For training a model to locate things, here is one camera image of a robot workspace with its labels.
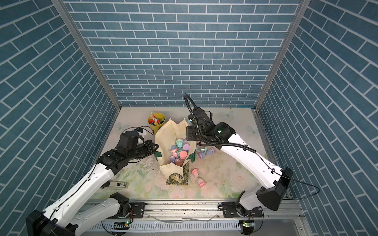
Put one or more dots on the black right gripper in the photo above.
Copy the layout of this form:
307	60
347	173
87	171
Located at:
190	134

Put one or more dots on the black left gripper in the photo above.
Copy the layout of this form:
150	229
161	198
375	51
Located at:
148	144

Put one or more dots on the purple hourglass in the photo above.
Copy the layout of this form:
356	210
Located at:
205	151
186	148

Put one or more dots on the green hourglass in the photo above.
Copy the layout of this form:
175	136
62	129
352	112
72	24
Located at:
179	143

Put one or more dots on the large pink hourglass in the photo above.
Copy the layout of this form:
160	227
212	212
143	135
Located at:
180	158

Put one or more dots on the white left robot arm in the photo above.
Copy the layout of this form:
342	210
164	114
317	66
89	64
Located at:
62	218

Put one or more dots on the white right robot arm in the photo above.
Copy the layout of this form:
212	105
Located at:
274	180

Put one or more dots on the purple hourglass on table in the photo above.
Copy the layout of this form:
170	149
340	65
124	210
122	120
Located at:
205	151

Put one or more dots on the yellow cup with markers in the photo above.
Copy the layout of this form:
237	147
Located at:
156	121

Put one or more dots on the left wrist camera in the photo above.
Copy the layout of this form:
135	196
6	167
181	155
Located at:
129	140

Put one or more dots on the aluminium rail base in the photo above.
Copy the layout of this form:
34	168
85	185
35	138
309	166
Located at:
160	216

